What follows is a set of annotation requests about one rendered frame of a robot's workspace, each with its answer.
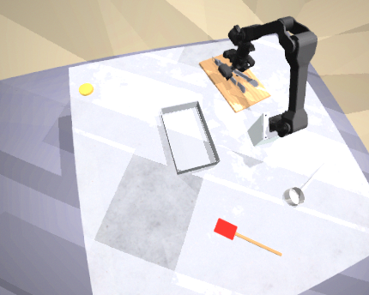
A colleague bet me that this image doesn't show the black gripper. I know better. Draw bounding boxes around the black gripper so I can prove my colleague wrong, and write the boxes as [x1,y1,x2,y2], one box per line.
[218,52,255,80]

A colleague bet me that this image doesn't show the light wooden board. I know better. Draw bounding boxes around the light wooden board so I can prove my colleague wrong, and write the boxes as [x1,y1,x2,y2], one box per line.
[199,54,271,113]

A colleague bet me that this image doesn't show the yellow flat disc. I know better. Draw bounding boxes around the yellow flat disc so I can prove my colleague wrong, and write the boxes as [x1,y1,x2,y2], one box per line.
[79,83,94,96]

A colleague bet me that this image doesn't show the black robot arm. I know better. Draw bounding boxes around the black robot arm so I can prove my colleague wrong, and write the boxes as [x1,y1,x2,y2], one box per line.
[223,16,318,138]

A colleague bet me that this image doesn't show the red spatula with wooden handle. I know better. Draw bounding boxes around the red spatula with wooden handle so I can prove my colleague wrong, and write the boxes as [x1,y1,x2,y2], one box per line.
[214,219,281,256]

